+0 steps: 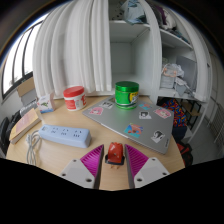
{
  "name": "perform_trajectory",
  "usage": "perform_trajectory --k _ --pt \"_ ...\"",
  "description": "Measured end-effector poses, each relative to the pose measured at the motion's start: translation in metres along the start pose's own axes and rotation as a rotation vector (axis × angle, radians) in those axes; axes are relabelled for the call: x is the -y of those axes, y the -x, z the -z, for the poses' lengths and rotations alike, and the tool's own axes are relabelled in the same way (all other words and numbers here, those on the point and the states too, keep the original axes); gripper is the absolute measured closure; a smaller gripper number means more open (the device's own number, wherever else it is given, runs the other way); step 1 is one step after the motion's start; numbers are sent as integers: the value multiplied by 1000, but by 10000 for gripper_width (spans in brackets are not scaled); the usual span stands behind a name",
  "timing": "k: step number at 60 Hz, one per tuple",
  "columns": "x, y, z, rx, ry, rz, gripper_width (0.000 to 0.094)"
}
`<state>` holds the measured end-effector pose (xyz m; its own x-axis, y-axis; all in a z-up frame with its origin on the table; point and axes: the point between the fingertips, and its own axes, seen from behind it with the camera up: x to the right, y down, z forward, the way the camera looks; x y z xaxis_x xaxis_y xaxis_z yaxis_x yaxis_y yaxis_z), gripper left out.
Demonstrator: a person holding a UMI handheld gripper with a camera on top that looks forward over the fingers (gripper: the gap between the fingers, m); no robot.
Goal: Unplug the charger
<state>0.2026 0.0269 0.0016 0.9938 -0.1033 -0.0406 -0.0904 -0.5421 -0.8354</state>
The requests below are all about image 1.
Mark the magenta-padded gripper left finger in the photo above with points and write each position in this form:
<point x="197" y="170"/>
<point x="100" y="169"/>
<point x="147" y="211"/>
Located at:
<point x="78" y="171"/>

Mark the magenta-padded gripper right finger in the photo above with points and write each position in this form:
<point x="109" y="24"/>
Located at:
<point x="150" y="170"/>

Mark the orange-red charger block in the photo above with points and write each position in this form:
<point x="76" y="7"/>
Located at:
<point x="115" y="152"/>

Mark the light blue power strip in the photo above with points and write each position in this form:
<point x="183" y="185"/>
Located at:
<point x="63" y="135"/>

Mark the red and black bag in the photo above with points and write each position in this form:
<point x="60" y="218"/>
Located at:
<point x="186" y="153"/>

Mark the silver laptop with stickers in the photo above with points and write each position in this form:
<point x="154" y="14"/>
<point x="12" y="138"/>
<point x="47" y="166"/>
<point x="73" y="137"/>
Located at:
<point x="116" y="120"/>

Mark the colourful patterned bag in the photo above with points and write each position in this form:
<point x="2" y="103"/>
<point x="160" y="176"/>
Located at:
<point x="175" y="111"/>

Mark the black metal rack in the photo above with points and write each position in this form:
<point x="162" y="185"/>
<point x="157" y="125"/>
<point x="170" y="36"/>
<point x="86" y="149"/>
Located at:
<point x="193" y="115"/>

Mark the yellow pink paperback book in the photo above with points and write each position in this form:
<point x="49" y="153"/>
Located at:
<point x="25" y="124"/>

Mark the white jar with red lid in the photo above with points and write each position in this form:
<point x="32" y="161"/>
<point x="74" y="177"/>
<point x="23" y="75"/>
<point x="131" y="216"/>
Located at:
<point x="75" y="99"/>

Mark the small white printed box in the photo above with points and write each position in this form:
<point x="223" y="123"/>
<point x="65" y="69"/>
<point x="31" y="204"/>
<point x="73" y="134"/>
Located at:
<point x="46" y="103"/>

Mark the green metal tin can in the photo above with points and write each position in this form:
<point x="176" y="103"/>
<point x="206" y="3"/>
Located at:
<point x="126" y="95"/>

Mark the brown cardboard box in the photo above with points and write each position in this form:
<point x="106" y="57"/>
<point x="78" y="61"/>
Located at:
<point x="26" y="87"/>

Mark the white shelf unit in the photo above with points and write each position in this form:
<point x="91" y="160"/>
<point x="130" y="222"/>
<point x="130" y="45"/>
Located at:
<point x="130" y="60"/>

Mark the dark-framed window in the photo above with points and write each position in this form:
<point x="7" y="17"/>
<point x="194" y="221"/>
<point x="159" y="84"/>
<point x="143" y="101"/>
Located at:
<point x="18" y="60"/>

